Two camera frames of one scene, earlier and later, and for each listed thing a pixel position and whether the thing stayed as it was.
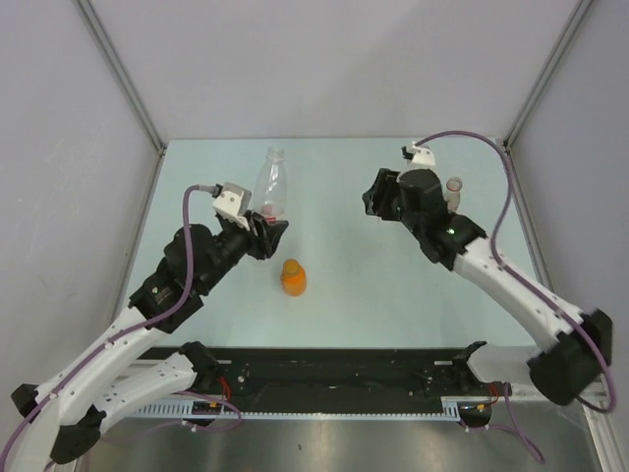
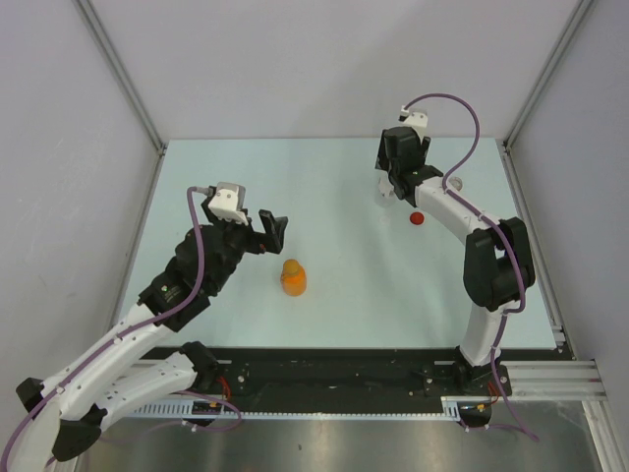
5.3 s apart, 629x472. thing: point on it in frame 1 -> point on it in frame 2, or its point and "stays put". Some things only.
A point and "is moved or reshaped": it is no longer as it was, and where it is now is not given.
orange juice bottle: (293, 277) stays put
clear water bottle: (271, 185) is moved or reshaped
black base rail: (284, 380) stays put
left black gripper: (261, 246) stays put
